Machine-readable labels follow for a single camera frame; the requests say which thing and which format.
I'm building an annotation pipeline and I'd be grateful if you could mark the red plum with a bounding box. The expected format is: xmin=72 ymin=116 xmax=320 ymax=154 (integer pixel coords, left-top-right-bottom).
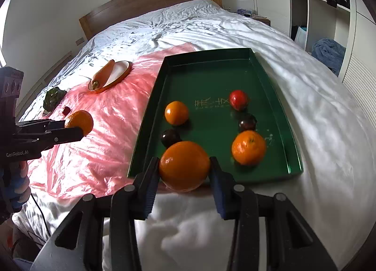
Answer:
xmin=63 ymin=107 xmax=71 ymax=116
xmin=229 ymin=89 xmax=249 ymax=111

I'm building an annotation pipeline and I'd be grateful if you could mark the smooth orange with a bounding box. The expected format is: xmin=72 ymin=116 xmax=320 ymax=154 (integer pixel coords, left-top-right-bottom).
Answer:
xmin=159 ymin=141 xmax=210 ymax=193

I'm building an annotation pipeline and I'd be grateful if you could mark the mandarin orange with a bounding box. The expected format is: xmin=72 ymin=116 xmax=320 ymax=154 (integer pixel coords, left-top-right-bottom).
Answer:
xmin=231 ymin=130 xmax=266 ymax=167

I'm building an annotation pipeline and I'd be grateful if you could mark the dark plum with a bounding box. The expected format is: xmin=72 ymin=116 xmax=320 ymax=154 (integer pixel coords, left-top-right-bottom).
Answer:
xmin=238 ymin=114 xmax=258 ymax=132
xmin=160 ymin=128 xmax=182 ymax=148

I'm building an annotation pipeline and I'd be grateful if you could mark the large orange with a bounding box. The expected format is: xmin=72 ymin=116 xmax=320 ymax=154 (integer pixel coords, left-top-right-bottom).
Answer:
xmin=164 ymin=101 xmax=189 ymax=126

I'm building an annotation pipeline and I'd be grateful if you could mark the blue gloved left hand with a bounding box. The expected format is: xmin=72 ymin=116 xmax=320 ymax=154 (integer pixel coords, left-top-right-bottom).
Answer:
xmin=1 ymin=161 xmax=31 ymax=223

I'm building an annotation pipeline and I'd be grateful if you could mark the patterned plate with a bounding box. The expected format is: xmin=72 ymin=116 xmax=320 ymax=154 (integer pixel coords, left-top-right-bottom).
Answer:
xmin=42 ymin=100 xmax=61 ymax=117

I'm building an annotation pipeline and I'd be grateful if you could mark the dark green leafy vegetable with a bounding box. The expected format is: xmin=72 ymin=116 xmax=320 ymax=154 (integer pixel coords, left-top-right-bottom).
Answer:
xmin=43 ymin=87 xmax=67 ymax=102

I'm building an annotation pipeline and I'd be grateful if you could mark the pink plastic sheet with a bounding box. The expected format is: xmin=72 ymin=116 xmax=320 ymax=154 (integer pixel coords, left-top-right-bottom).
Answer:
xmin=29 ymin=43 xmax=195 ymax=199

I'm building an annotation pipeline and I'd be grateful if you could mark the orange carrot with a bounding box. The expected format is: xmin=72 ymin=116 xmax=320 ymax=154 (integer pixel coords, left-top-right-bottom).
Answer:
xmin=90 ymin=60 xmax=115 ymax=90

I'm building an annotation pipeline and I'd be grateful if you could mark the green rectangular tray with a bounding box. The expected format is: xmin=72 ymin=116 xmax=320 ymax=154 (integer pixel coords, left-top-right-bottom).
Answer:
xmin=127 ymin=48 xmax=303 ymax=184

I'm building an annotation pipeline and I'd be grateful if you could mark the orange rimmed white dish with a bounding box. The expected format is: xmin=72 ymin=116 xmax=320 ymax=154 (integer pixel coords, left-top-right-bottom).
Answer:
xmin=87 ymin=61 xmax=132 ymax=94

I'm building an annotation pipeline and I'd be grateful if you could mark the white bed duvet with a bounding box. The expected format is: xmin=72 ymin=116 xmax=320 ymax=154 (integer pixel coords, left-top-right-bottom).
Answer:
xmin=11 ymin=0 xmax=376 ymax=271

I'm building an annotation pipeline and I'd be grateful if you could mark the blue cloth on floor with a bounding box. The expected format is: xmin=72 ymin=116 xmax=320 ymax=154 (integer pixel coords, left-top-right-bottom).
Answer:
xmin=312 ymin=38 xmax=346 ymax=76

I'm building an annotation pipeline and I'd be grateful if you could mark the bedside table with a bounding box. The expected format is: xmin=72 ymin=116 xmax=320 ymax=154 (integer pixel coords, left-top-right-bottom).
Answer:
xmin=251 ymin=15 xmax=271 ymax=26

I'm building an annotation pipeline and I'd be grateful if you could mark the wooden headboard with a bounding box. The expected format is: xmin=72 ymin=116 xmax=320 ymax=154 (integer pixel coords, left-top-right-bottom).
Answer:
xmin=78 ymin=0 xmax=223 ymax=40

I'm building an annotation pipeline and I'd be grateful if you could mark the white wardrobe with shelves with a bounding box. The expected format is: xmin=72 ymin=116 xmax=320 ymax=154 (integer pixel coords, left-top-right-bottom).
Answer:
xmin=253 ymin=0 xmax=375 ymax=123

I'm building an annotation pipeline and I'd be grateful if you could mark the black cable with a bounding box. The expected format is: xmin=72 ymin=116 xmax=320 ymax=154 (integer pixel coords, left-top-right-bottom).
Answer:
xmin=11 ymin=194 xmax=52 ymax=248

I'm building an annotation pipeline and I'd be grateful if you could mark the wall socket left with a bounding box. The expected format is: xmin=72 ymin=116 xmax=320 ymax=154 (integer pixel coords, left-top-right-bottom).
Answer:
xmin=76 ymin=38 xmax=85 ymax=45

